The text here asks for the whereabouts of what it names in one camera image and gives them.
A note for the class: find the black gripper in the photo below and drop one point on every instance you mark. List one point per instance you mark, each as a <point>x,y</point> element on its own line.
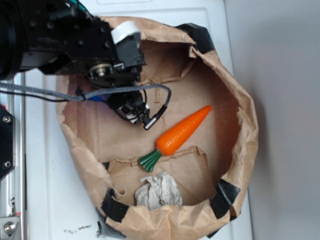
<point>123,70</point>

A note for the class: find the blue sponge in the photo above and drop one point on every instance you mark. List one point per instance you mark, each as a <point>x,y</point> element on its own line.
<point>97,98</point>

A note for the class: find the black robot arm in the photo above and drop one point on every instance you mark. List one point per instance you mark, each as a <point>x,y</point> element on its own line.
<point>61,37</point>

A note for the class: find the orange toy carrot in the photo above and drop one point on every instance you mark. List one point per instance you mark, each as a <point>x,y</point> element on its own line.
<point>170,141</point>

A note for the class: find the crumpled grey paper towel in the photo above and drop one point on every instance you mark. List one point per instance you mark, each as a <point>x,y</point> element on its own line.
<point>158,191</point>

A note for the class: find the brown paper lined bin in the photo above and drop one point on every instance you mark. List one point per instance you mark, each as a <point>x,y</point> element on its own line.
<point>212,168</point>

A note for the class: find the white plastic tray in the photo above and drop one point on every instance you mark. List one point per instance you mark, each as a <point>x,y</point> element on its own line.
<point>58,206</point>

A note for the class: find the black mounting bracket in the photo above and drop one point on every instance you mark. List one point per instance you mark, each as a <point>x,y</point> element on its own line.
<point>7,142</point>

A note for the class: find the aluminium frame rail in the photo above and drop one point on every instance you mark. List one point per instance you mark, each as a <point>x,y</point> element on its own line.
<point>13,223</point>

